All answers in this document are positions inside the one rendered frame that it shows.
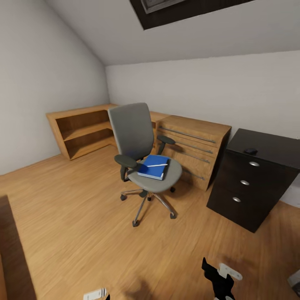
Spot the folder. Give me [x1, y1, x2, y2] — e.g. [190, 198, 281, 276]
[138, 155, 170, 180]

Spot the swivel chair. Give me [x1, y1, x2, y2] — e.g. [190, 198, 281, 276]
[108, 102, 183, 227]

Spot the desktop computer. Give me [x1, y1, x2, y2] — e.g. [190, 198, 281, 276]
[287, 270, 300, 298]

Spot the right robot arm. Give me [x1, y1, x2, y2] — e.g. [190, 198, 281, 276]
[201, 258, 242, 300]

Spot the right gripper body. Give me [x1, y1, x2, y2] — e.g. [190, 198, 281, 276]
[204, 264, 234, 291]

